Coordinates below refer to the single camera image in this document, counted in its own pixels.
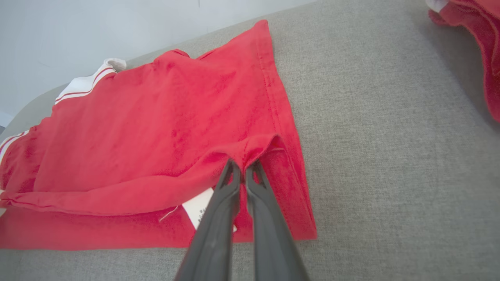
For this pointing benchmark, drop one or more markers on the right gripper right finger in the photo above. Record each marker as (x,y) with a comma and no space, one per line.
(273,242)

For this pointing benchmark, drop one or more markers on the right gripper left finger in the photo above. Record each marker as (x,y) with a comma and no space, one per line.
(215,234)

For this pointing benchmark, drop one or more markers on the red basketball jersey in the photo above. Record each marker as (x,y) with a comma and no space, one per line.
(156,128)

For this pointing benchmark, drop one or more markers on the red shorts with white stripes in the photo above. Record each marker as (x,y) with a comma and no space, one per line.
(488,58)

